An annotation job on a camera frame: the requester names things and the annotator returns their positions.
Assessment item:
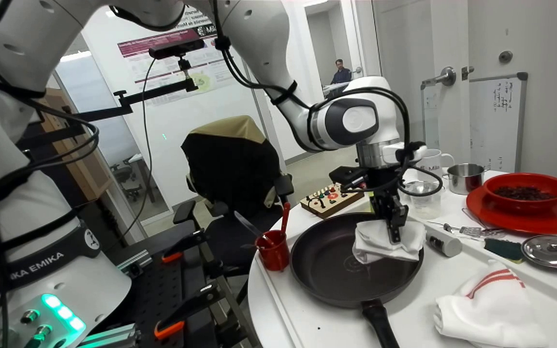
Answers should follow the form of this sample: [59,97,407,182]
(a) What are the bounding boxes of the white mug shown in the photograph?
[412,147,455,178]

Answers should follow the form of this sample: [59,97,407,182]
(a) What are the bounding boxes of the steel pot lid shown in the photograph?
[519,234,557,273]

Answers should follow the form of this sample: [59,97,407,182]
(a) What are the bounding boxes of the purple headed wall poster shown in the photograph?
[118,26,207,62]

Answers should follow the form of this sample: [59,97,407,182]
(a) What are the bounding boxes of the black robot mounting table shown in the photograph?
[97,205,262,348]

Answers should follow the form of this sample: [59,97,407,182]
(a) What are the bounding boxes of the silver door handle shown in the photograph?
[420,66,459,91]

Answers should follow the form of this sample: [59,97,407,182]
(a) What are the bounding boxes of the black stereo camera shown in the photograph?
[147,35,207,62]

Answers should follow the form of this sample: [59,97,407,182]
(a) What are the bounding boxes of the small framed whiteboard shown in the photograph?
[469,72,530,174]

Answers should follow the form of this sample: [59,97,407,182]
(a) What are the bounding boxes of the dark nonstick frying pan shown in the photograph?
[291,211,426,348]

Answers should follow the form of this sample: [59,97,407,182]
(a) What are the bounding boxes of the orange handled black clamp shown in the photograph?
[159,250,186,265]
[153,319,188,343]

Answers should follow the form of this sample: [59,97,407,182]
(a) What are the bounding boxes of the wooden toy board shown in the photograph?
[300,182,366,219]

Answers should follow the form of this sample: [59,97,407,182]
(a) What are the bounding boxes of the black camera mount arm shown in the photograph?
[64,56,200,132]

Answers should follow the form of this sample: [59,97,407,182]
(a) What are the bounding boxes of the black chair with tan cushion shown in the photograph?
[180,114,296,273]

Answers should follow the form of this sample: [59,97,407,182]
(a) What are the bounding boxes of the red plastic cup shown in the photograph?
[256,230,293,273]

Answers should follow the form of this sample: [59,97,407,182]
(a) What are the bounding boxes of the white towel with red stripes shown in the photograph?
[432,269,552,348]

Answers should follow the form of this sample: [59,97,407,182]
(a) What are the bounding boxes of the red plastic spoon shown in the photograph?
[279,201,294,238]

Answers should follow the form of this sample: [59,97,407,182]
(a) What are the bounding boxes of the silver metal utensil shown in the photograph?
[441,223,488,238]

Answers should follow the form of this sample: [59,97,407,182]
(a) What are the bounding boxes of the small steel pot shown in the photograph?
[445,163,488,198]

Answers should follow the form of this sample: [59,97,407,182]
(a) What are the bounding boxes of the plain white cloth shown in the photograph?
[351,215,430,267]

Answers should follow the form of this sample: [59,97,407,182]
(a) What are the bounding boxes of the white grey cylinder gadget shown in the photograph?
[424,230,465,259]

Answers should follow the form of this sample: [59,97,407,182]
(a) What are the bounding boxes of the person in dark jacket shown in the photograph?
[327,56,356,87]

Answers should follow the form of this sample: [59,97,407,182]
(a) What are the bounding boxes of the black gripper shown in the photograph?
[362,165,412,246]

